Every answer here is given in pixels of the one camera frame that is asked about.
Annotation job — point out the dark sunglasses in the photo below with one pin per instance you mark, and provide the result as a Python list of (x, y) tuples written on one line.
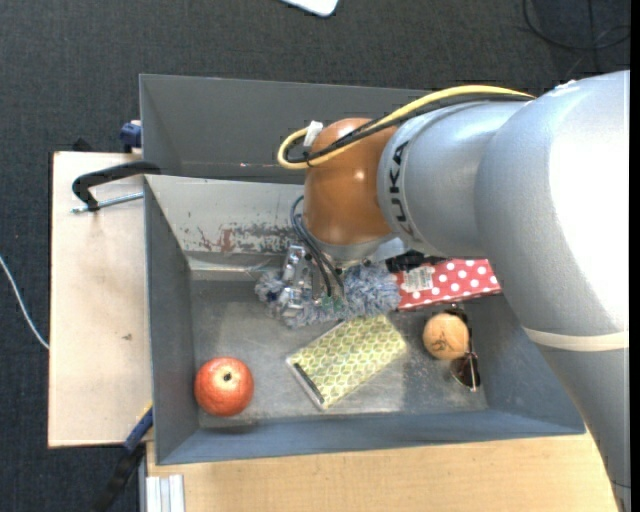
[(467, 372)]

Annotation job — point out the pale wood flat board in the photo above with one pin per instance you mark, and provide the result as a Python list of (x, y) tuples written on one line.
[(97, 310)]

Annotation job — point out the red white-dotted packet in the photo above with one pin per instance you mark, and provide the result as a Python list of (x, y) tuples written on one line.
[(457, 282)]

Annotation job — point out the red apple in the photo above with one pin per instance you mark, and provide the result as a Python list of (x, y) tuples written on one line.
[(223, 387)]

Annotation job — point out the grey metal bin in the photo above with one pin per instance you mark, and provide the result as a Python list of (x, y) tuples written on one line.
[(170, 325)]

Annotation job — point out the blue and white fluffy cloth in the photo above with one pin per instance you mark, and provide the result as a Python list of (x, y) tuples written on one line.
[(372, 292)]

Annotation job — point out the green patterned flat box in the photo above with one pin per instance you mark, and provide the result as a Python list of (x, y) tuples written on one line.
[(350, 359)]

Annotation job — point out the tan ball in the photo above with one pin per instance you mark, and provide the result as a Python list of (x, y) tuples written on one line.
[(445, 336)]

